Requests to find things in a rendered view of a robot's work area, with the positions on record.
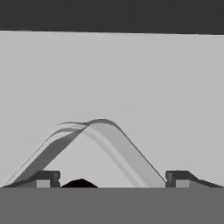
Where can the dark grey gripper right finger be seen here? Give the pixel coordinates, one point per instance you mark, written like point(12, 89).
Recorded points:
point(178, 176)

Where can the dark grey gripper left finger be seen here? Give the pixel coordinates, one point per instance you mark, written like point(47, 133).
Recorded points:
point(48, 176)

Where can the black rounded object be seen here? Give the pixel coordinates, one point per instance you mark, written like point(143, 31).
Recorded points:
point(79, 183)

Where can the grey curved arched bar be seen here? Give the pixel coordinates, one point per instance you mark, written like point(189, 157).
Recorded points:
point(131, 153)

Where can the dark grey appliance front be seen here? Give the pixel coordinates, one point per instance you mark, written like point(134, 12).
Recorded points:
point(110, 14)

